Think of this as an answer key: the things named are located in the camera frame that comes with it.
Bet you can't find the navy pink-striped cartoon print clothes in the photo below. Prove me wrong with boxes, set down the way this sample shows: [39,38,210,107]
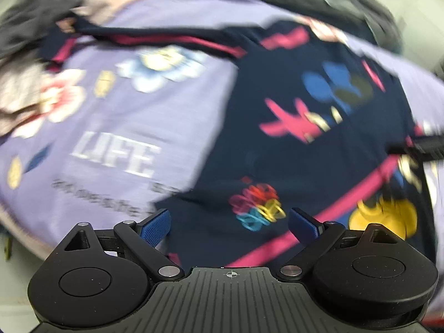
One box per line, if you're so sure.
[42,17,438,271]

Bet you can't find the purple floral bedsheet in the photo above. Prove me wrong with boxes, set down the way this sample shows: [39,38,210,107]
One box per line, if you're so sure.
[0,0,444,250]

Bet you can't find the pile of grey clothes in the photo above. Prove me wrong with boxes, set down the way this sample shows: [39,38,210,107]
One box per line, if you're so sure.
[0,0,167,136]

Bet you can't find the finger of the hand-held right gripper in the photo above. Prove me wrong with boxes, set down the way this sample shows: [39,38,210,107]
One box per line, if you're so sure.
[388,138,444,163]

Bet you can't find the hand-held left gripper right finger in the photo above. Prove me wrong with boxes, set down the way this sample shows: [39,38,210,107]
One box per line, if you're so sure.
[279,207,403,281]

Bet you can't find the dark grey cloth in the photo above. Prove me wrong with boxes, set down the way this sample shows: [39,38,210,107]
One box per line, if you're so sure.
[0,0,91,59]

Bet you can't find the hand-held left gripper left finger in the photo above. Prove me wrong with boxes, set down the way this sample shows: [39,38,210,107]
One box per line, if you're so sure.
[52,209,184,280]

